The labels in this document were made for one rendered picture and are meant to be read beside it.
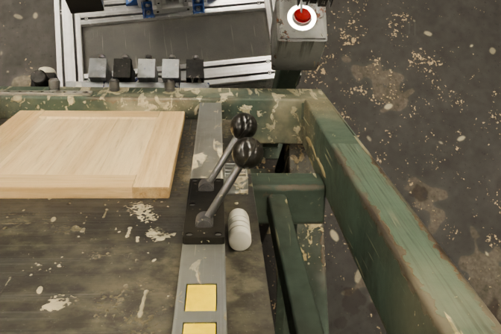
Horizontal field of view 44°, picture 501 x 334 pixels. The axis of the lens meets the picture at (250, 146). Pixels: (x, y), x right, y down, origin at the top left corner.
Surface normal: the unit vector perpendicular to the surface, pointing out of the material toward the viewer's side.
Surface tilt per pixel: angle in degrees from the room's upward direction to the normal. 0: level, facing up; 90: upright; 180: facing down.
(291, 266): 55
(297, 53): 90
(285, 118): 35
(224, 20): 0
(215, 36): 0
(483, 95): 0
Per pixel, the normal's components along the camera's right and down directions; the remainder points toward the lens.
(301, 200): 0.05, 0.29
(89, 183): 0.02, -0.96
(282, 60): 0.01, 0.95
